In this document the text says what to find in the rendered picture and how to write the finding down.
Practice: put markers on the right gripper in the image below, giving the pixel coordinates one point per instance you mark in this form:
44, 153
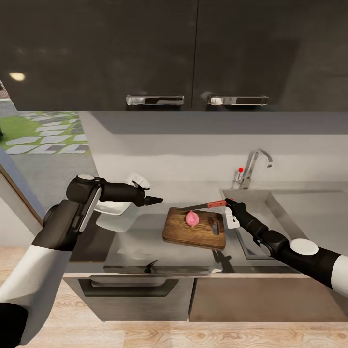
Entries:
239, 211

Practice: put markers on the parer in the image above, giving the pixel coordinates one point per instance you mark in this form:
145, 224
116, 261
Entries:
207, 205

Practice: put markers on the cutting board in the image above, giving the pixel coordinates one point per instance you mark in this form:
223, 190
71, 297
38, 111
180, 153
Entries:
176, 228

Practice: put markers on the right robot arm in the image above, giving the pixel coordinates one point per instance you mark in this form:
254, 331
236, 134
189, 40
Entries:
325, 266

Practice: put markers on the fixed window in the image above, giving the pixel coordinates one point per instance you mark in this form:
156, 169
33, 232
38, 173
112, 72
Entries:
41, 152

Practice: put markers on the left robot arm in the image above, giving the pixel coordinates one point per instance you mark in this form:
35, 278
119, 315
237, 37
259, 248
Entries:
28, 294

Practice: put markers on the vidalia onion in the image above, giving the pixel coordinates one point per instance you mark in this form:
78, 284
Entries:
192, 218

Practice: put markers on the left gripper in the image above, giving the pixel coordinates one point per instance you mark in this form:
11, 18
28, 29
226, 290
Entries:
136, 195

